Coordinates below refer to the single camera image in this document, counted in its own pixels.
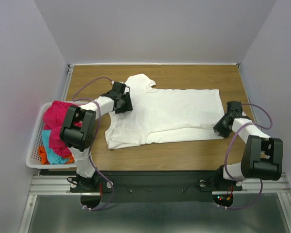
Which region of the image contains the white t shirt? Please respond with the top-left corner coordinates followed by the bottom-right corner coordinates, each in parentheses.
top-left (105, 74), bottom-right (224, 150)

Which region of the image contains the pink t shirt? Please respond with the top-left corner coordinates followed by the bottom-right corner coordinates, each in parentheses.
top-left (42, 101), bottom-right (74, 158)

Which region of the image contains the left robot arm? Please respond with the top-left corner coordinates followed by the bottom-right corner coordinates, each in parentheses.
top-left (59, 81), bottom-right (133, 191)

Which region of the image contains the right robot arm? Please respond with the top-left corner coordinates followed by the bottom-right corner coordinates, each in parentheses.
top-left (213, 101), bottom-right (283, 189)

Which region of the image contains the orange t shirt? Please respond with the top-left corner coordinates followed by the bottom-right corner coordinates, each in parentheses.
top-left (38, 146), bottom-right (74, 165)

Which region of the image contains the cyan t shirt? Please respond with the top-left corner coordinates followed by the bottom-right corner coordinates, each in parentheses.
top-left (38, 130), bottom-right (74, 165)

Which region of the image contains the white plastic laundry basket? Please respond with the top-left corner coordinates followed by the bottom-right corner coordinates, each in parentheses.
top-left (26, 101), bottom-right (86, 169)

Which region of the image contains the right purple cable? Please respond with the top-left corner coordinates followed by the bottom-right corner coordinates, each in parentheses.
top-left (218, 103), bottom-right (274, 209)

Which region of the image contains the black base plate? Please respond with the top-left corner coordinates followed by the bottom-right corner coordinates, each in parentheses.
top-left (70, 170), bottom-right (242, 203)

